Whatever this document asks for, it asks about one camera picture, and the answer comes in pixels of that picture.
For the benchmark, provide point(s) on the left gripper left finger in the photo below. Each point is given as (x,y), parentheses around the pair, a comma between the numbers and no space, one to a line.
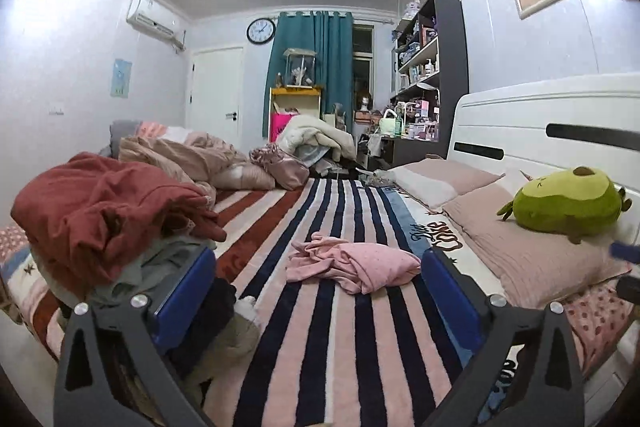
(147,324)

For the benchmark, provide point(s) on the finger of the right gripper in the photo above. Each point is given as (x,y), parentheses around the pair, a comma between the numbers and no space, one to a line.
(629,253)

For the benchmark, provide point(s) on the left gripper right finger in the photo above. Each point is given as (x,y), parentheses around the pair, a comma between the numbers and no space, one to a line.
(547,389)

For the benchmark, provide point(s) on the dark red long-sleeve dress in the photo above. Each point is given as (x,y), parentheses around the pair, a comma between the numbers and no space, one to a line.
(90,217)

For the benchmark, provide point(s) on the pink polka dot sheet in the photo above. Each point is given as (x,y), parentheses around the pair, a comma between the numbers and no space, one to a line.
(598,319)

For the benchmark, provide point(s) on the grey green garment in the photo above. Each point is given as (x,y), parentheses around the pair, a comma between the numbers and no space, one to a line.
(163,258)

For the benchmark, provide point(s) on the green avocado plush toy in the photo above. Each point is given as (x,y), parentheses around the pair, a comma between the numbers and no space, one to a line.
(577,203)

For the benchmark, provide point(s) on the beige brown sweater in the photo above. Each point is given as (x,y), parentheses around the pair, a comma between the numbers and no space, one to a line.
(236,339)

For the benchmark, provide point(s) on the black garment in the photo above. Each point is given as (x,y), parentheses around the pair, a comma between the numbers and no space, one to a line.
(213,315)

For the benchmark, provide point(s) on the pink ribbed pillow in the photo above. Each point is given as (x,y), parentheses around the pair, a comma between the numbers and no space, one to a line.
(533,268)

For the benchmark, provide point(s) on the white bed headboard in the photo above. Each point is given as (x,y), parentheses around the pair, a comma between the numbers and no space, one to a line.
(551,125)

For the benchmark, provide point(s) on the striped fleece blanket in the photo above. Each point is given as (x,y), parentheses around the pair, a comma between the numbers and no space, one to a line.
(323,356)

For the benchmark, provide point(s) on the beige pink duvet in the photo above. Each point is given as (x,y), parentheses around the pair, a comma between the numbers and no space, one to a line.
(203,160)

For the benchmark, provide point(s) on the pink satin bag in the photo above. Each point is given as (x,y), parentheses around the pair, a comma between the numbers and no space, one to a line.
(286,170)

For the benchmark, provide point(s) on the pink small garment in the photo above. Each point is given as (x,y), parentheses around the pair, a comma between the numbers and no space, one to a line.
(358,268)

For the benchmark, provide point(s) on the white door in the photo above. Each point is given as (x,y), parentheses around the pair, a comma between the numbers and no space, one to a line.
(213,103)

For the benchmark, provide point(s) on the cream blanket pile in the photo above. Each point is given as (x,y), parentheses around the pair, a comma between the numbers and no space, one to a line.
(306,130)

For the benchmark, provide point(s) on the yellow white cabinet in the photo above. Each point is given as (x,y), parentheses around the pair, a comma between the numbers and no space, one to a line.
(287,102)

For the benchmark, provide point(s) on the dark bookshelf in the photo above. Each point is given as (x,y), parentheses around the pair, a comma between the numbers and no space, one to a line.
(430,75)

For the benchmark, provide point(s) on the glass display case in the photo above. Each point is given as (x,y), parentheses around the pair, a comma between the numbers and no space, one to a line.
(299,67)

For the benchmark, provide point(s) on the white air conditioner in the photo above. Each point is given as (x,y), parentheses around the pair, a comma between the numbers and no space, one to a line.
(153,19)

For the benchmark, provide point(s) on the blue wall poster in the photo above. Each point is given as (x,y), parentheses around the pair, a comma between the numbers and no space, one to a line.
(120,82)

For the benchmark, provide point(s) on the round wall clock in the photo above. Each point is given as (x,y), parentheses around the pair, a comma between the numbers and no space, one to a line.
(261,31)

